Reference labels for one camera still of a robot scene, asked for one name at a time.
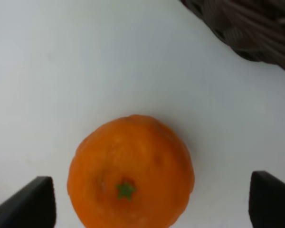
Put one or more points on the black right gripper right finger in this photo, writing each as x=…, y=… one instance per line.
x=266, y=201

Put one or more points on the orange tangerine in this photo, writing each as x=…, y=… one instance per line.
x=132, y=172

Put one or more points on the dark brown wicker basket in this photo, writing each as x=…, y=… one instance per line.
x=253, y=29

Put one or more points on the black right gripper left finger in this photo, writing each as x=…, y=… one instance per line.
x=33, y=206

